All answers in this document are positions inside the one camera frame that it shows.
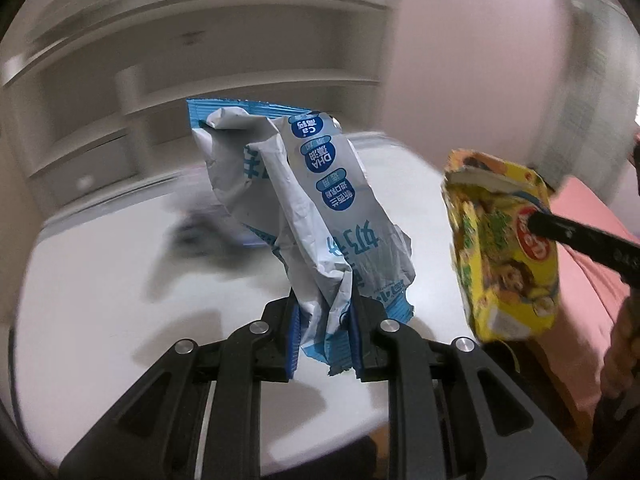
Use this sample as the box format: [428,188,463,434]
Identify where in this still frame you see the white shelf cabinet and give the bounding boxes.
[0,0,406,211]

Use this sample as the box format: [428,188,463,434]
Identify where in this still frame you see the pink bed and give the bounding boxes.
[520,175,640,413]

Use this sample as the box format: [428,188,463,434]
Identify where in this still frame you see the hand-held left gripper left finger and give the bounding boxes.
[59,299,302,480]

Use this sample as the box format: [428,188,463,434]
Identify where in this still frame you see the person's right hand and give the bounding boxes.
[601,295,640,406]

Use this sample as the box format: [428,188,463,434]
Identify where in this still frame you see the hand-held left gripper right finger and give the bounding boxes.
[348,296,587,480]

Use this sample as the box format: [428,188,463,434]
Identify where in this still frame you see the yellow snack packet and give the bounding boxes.
[441,148,561,343]

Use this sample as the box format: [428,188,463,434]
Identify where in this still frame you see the blue white snack wrapper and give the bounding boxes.
[186,98,418,377]

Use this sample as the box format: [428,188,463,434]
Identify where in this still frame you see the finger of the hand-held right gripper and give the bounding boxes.
[525,210,640,285]

